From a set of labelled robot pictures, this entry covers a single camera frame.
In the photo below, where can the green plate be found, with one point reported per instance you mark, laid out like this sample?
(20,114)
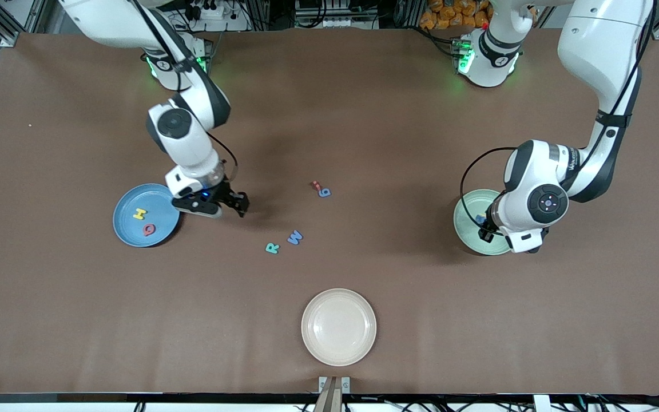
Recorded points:
(475,244)

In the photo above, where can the white power strip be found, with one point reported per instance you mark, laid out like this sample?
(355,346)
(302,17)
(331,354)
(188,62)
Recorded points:
(209,10)

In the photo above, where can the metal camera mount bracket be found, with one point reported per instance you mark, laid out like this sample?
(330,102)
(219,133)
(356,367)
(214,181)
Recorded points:
(334,389)

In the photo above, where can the teal foam letter R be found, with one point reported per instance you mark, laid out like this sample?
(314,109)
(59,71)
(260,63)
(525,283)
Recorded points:
(272,248)

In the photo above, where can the orange netted bags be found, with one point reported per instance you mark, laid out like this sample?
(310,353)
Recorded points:
(449,14)

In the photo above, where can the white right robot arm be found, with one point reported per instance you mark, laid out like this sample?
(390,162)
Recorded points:
(183,143)

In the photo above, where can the blue foam letter W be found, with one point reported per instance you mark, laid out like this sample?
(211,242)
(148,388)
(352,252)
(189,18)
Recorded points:
(295,237)

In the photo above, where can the blue plate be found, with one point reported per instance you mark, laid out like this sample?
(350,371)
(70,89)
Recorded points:
(129,229)

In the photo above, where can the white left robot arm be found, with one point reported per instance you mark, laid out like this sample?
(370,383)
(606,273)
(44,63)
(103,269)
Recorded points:
(598,51)

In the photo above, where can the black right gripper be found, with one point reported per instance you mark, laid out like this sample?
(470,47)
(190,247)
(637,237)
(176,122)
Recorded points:
(223,193)

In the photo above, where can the yellow foam letter H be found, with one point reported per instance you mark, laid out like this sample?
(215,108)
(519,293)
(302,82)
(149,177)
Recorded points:
(139,214)

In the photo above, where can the blue foam letter g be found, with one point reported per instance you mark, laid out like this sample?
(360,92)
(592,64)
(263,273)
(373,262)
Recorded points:
(325,193)

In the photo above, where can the cream plate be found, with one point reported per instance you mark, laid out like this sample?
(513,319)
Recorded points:
(338,327)

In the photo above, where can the red foam letter Q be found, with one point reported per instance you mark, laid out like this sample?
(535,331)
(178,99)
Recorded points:
(146,230)

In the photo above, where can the small white block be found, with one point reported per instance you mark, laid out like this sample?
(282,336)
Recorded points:
(542,403)

